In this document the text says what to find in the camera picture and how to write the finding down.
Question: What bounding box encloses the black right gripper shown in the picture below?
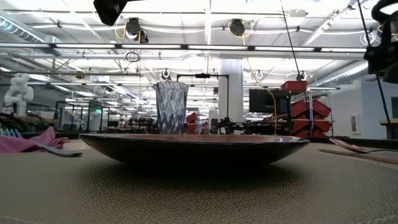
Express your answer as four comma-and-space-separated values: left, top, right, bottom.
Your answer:
363, 18, 398, 83

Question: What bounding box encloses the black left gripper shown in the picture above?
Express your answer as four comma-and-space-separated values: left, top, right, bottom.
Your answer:
93, 0, 144, 27

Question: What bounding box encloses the clear faceted glass tumbler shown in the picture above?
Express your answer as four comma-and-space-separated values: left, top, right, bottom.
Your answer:
154, 81, 189, 135

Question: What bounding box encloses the iridescent blue fork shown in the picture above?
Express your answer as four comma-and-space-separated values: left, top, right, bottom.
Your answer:
0, 128, 83, 157

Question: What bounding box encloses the purple cloth napkin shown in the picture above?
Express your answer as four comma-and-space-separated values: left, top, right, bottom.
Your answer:
0, 126, 71, 155

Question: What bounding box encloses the dark round plate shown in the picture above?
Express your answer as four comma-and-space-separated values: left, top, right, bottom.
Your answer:
78, 133, 310, 166

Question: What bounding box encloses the round beige woven placemat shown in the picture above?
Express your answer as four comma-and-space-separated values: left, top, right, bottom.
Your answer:
0, 141, 398, 224

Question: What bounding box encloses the wooden bench top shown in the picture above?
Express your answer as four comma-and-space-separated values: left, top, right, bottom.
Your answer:
378, 118, 398, 140

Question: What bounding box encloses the red bin rack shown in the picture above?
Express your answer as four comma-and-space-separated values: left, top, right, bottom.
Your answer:
290, 99, 336, 138

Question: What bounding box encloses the single red bin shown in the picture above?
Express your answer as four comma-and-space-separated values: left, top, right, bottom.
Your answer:
281, 80, 308, 92

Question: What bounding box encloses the black monitor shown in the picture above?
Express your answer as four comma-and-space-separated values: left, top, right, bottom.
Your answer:
248, 88, 292, 114

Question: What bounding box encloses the small red bin stack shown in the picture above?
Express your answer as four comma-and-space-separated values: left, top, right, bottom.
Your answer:
185, 111, 201, 135

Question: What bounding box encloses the white square pillar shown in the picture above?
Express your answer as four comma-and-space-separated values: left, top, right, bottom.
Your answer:
218, 58, 244, 123

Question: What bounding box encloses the black ceiling cable reel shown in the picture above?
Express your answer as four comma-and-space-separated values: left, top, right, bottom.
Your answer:
125, 17, 149, 44
228, 18, 246, 37

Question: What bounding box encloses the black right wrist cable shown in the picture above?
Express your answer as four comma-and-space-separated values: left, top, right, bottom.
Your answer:
371, 0, 398, 24

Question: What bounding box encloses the grey ventilation duct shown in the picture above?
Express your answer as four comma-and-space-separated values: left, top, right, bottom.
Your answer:
0, 15, 63, 57

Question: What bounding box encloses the black camera stand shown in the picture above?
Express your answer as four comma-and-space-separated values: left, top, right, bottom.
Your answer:
176, 73, 230, 121

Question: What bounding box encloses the black workcell frame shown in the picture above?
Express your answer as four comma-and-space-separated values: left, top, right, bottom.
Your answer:
54, 101, 125, 133

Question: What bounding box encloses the yellow hanging cable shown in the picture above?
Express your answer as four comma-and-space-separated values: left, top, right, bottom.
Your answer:
247, 57, 278, 135

